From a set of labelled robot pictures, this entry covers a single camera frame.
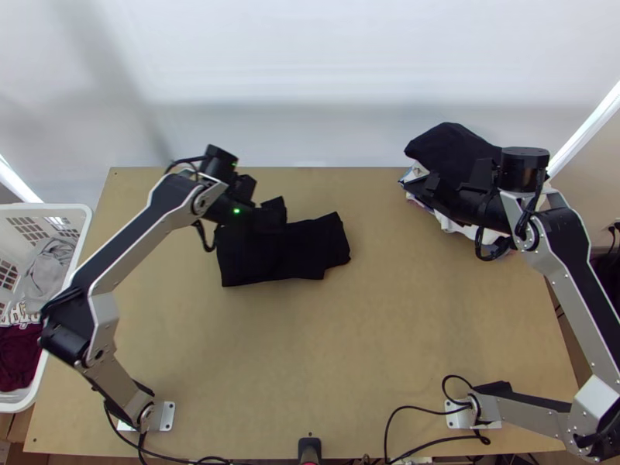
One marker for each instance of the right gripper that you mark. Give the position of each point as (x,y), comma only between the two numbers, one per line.
(438,196)

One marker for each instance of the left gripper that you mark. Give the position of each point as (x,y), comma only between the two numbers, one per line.
(269,215)

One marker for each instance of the black t-shirt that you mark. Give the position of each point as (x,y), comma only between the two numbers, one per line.
(290,252)

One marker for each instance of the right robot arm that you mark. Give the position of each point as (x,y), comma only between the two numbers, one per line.
(566,252)

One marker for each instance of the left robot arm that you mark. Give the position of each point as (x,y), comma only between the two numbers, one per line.
(121,242)

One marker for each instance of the pile of folded clothes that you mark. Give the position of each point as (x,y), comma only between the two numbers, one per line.
(450,145)

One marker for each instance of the white light tube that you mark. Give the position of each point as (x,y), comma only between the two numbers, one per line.
(591,126)
(17,181)

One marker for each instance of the white laundry basket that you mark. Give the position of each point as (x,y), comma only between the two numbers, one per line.
(72,215)

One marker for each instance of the heap of clothes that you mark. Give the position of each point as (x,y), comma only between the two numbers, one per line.
(43,261)

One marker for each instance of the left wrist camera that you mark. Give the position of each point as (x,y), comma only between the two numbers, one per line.
(246,188)

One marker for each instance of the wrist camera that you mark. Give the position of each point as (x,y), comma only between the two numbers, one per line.
(479,174)
(246,188)

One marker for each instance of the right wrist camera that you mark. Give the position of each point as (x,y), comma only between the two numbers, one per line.
(479,174)

